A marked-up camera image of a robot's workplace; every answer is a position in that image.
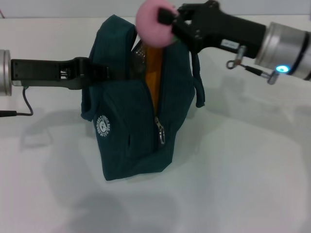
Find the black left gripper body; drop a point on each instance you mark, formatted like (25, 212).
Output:
(48, 71)

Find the yellow banana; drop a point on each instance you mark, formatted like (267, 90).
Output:
(153, 77)

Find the dark teal insulated lunch bag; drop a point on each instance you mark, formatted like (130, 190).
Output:
(126, 121)

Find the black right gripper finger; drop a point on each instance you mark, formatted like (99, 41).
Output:
(182, 32)
(167, 15)

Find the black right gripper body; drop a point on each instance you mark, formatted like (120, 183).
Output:
(218, 29)

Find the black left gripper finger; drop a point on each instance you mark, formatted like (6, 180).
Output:
(107, 72)

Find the pink peach toy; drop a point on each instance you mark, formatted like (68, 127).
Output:
(150, 24)

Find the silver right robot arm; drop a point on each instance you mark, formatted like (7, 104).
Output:
(286, 51)

